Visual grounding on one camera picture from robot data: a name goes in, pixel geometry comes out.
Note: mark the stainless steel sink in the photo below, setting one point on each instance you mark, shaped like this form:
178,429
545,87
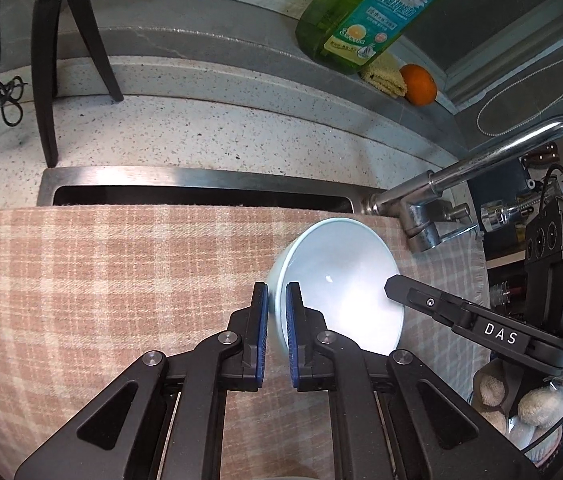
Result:
161,176

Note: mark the beige plaid cloth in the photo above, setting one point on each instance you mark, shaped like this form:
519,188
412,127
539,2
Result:
86,285

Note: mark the black tripod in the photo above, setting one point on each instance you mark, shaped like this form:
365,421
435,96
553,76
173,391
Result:
44,60

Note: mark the chrome faucet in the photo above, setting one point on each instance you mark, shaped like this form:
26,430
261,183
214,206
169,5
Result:
486,157

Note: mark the clear tip flexible sprayer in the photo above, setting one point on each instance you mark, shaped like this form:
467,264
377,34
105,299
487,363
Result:
494,212

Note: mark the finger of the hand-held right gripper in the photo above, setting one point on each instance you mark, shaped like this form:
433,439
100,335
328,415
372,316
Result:
421,297

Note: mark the green dish soap bottle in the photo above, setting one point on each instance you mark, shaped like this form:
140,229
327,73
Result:
361,15

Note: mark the light blue bowl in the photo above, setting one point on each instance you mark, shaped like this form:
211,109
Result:
341,270

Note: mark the yellow dish cloth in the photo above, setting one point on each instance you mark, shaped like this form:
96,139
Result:
384,75

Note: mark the orange fruit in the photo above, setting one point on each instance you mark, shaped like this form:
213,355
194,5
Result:
419,85

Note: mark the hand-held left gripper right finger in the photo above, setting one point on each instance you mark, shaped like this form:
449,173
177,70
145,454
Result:
291,335

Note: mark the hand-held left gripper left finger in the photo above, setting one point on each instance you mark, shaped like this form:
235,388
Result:
260,335

